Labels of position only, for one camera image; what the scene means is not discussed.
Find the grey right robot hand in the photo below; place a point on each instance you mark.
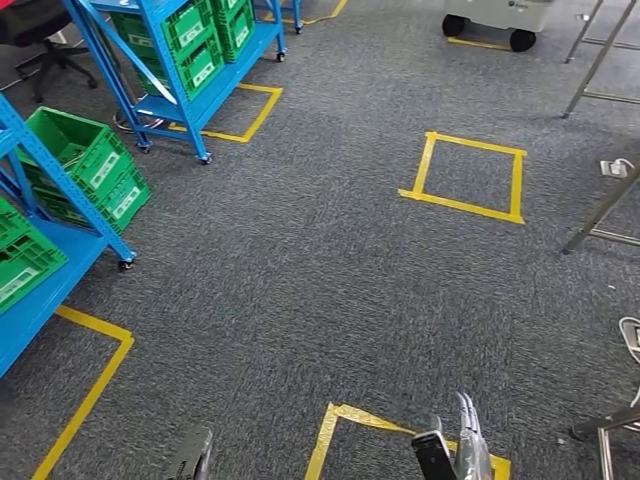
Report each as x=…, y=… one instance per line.
x=475, y=450

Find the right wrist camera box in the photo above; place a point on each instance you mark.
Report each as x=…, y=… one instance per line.
x=432, y=460

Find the blue steel shelf rack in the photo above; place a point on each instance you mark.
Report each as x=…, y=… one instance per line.
x=50, y=298
x=296, y=13
x=225, y=86

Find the crumpled yellow floor tape square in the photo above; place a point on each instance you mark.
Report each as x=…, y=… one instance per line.
x=321, y=444

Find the green plastic crate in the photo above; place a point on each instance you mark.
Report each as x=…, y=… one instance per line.
x=10, y=222
x=227, y=5
x=200, y=73
x=75, y=139
x=185, y=30
x=30, y=265
x=125, y=202
x=240, y=33

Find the white cart with black wheels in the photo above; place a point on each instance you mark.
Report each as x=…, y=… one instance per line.
x=500, y=13

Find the white table with steel legs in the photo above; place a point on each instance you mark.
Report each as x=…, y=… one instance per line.
x=600, y=213

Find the black office chair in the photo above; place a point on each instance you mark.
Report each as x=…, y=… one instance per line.
x=30, y=26

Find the shoe with white sole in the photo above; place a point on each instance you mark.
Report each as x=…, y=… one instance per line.
x=150, y=124

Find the yellow floor tape strip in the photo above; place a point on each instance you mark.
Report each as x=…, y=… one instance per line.
x=475, y=44

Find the white floor power socket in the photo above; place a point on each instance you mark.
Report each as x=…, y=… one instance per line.
x=612, y=169

